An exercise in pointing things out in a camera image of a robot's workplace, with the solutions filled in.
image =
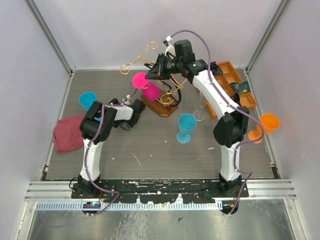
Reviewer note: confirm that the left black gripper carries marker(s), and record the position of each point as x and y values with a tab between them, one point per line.
116	123

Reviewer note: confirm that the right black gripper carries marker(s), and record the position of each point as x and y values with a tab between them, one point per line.
157	72

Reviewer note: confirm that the pink wine glass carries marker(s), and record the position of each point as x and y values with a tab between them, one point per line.
149	89

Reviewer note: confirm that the gold wire glass rack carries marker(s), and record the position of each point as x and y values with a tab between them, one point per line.
170	90

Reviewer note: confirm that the blue wine glass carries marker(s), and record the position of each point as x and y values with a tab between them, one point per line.
87	99
186	125

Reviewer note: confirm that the clear wine glass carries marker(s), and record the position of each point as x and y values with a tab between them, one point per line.
199	114

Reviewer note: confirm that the orange wine glass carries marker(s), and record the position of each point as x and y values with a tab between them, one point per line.
270	123

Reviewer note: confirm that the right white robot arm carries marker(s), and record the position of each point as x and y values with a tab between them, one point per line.
232	124

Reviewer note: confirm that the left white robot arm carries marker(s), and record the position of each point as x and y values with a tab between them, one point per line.
95	128

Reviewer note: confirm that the dark folded napkin rear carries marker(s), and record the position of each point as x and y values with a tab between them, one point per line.
216	69

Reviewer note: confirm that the wooden compartment tray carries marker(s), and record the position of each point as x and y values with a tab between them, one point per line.
231	82

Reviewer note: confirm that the maroon cloth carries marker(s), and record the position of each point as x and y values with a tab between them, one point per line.
67	136

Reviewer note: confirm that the dark orange folded napkin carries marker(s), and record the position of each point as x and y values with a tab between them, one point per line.
236	98

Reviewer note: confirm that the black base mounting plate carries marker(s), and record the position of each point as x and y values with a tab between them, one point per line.
156	191

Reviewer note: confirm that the blue floral flat napkin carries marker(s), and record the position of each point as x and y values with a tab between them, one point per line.
241	87

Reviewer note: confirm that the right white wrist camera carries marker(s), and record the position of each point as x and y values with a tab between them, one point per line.
169	50

